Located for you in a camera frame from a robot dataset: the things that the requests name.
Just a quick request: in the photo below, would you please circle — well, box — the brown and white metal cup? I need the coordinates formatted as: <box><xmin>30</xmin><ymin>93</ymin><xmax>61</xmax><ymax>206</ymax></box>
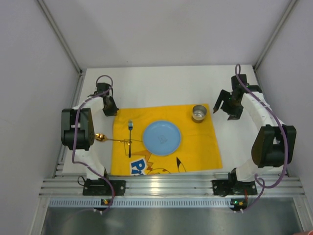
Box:
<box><xmin>191</xmin><ymin>105</ymin><xmax>207</xmax><ymax>123</ymax></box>

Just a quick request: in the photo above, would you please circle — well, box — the gold spoon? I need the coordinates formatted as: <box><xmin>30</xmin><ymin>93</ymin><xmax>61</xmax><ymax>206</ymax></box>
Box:
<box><xmin>95</xmin><ymin>133</ymin><xmax>134</xmax><ymax>143</ymax></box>

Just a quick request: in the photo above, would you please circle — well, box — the yellow Pikachu cloth placemat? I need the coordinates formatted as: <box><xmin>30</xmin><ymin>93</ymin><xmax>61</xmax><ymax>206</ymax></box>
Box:
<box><xmin>111</xmin><ymin>104</ymin><xmax>223</xmax><ymax>176</ymax></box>

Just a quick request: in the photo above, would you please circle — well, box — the blue round plate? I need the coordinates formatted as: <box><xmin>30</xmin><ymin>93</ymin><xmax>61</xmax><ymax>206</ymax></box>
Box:
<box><xmin>142</xmin><ymin>120</ymin><xmax>181</xmax><ymax>156</ymax></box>

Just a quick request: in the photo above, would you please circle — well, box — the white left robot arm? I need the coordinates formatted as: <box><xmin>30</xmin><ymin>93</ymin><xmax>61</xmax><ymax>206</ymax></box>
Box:
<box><xmin>61</xmin><ymin>83</ymin><xmax>118</xmax><ymax>187</ymax></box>

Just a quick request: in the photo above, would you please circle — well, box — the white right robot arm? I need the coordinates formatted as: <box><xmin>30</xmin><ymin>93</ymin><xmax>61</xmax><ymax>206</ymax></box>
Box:
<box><xmin>213</xmin><ymin>74</ymin><xmax>296</xmax><ymax>196</ymax></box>

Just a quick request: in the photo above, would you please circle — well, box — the aluminium front frame rail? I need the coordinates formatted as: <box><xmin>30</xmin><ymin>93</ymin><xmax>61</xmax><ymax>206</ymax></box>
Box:
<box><xmin>39</xmin><ymin>173</ymin><xmax>305</xmax><ymax>198</ymax></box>

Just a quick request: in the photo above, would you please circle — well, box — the left aluminium corner post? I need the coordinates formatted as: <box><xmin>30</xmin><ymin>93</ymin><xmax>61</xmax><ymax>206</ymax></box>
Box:
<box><xmin>36</xmin><ymin>0</ymin><xmax>84</xmax><ymax>74</ymax></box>

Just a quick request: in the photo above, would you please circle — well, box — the aluminium corner post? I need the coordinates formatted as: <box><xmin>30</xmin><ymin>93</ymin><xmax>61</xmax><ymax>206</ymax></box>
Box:
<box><xmin>36</xmin><ymin>0</ymin><xmax>84</xmax><ymax>74</ymax></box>
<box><xmin>252</xmin><ymin>0</ymin><xmax>299</xmax><ymax>72</ymax></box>

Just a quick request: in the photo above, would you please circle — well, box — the slotted grey cable duct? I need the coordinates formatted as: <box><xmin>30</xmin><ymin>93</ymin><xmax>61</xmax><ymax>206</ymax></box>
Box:
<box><xmin>48</xmin><ymin>197</ymin><xmax>246</xmax><ymax>208</ymax></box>

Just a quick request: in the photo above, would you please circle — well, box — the right aluminium corner post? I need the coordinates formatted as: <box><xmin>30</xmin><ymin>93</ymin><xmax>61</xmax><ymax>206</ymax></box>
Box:
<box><xmin>252</xmin><ymin>0</ymin><xmax>299</xmax><ymax>72</ymax></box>

